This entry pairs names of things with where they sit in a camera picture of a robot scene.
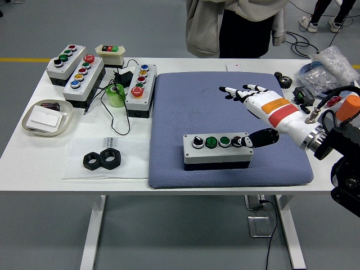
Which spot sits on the metal floor socket plate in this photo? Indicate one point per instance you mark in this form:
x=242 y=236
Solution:
x=260 y=226

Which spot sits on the white wall switch plate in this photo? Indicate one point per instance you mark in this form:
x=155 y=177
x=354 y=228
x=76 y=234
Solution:
x=45 y=116

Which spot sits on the green tape roll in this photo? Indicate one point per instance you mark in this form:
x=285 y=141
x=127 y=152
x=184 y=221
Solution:
x=116 y=97

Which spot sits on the grey knob four-button control box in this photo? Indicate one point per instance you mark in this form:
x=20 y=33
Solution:
x=213 y=154

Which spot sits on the black power adapter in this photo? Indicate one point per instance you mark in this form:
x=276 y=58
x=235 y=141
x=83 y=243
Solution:
x=125 y=77

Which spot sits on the black module green terminals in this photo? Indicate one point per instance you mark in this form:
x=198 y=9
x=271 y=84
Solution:
x=305 y=95

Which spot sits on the black metal gear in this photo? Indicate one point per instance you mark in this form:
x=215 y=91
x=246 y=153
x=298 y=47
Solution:
x=284 y=81

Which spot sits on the clear printed plastic bag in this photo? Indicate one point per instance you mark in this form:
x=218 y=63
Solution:
x=132 y=160

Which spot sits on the small black connector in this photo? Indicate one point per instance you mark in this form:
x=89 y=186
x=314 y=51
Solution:
x=305 y=109

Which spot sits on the clear bubble wrap bag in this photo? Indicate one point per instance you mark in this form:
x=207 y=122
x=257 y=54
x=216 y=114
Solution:
x=334 y=67

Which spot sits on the grey five-button box blue end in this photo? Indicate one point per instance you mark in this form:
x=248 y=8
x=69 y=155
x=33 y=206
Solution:
x=92 y=80

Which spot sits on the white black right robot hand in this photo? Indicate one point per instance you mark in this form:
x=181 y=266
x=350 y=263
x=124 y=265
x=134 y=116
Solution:
x=281 y=112

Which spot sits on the white table leg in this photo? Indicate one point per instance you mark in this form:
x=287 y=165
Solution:
x=292 y=233
x=92 y=233

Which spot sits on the grey five-button box mushroom end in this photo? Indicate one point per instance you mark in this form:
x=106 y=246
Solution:
x=149 y=84

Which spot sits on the orange cylinder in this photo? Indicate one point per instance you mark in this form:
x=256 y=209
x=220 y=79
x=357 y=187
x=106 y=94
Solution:
x=350 y=107

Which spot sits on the cream three-button switch box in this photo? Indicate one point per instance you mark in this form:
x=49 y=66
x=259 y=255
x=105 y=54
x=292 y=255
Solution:
x=112 y=57

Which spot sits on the black hex nut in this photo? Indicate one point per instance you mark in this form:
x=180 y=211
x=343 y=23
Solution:
x=111 y=163
x=90 y=164

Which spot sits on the person with white shoes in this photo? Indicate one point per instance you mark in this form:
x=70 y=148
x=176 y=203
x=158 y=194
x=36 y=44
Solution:
x=319 y=14

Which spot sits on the dark red small case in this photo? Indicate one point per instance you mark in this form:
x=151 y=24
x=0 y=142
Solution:
x=50 y=106

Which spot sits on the cream rounded tray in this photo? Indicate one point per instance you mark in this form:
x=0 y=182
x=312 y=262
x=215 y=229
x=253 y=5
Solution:
x=66 y=119

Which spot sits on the blue-grey padded mat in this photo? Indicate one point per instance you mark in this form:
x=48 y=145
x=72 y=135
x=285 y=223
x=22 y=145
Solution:
x=197 y=112

